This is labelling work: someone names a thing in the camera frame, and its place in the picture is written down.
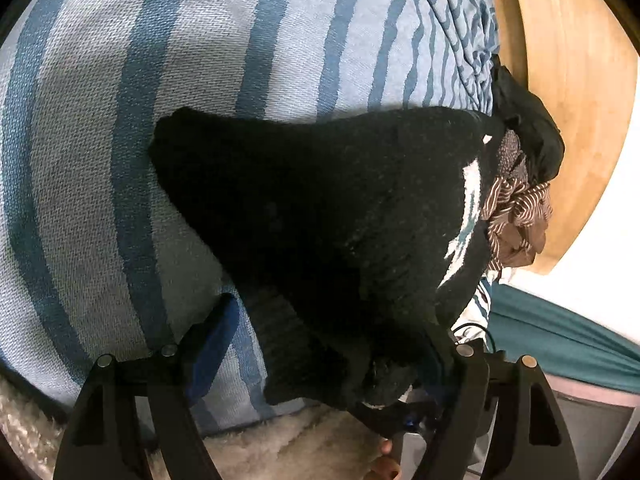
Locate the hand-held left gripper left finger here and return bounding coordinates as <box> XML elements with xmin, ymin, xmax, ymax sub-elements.
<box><xmin>52</xmin><ymin>292</ymin><xmax>241</xmax><ymax>480</ymax></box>

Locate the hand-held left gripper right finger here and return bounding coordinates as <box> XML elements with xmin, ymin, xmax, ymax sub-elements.
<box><xmin>400</xmin><ymin>330</ymin><xmax>581</xmax><ymax>480</ymax></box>

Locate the black patterned knit sweater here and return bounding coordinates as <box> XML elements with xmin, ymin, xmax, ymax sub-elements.
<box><xmin>149</xmin><ymin>106</ymin><xmax>506</xmax><ymax>411</ymax></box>

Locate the person's foot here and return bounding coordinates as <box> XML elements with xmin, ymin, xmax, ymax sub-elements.
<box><xmin>370</xmin><ymin>437</ymin><xmax>403</xmax><ymax>480</ymax></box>

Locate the teal curtain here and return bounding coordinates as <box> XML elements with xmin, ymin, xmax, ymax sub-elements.
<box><xmin>487</xmin><ymin>285</ymin><xmax>640</xmax><ymax>396</ymax></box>

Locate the beige fluffy rug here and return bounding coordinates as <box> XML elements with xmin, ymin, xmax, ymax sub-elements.
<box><xmin>0</xmin><ymin>375</ymin><xmax>396</xmax><ymax>480</ymax></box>

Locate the brown striped cloth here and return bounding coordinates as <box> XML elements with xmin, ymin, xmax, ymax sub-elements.
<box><xmin>480</xmin><ymin>130</ymin><xmax>553</xmax><ymax>271</ymax></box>

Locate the blue striped cloth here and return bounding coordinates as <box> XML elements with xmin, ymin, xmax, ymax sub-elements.
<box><xmin>0</xmin><ymin>0</ymin><xmax>501</xmax><ymax>436</ymax></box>

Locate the black cloth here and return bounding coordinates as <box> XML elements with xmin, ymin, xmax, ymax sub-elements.
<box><xmin>487</xmin><ymin>55</ymin><xmax>566</xmax><ymax>183</ymax></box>

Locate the wooden headboard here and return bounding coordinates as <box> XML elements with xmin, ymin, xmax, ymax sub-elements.
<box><xmin>492</xmin><ymin>0</ymin><xmax>626</xmax><ymax>276</ymax></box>

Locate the black cable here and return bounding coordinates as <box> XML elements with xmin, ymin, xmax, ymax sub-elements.
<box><xmin>450</xmin><ymin>324</ymin><xmax>496</xmax><ymax>356</ymax></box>

